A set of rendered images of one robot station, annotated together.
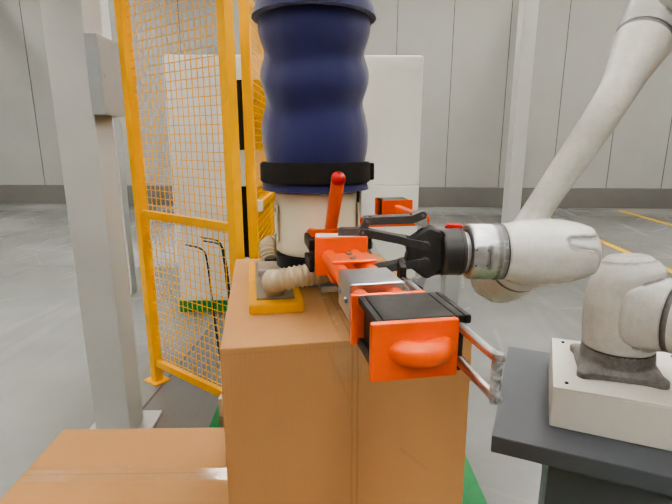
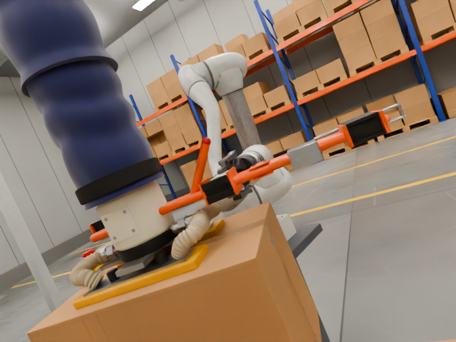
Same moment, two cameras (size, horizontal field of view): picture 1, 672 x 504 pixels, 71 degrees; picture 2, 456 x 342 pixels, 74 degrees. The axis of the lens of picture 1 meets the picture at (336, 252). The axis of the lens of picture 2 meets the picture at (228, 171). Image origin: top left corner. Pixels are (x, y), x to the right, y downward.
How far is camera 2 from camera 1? 0.79 m
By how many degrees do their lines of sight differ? 66
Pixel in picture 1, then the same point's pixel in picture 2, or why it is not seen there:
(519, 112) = (9, 206)
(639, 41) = (206, 88)
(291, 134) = (125, 144)
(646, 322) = (253, 198)
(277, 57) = (85, 96)
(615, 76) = (210, 100)
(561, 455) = not seen: hidden behind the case
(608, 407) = not seen: hidden behind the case
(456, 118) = not seen: outside the picture
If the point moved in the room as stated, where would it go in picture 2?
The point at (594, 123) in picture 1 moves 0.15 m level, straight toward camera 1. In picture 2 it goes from (217, 117) to (241, 104)
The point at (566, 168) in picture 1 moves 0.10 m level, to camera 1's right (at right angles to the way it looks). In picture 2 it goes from (218, 138) to (227, 136)
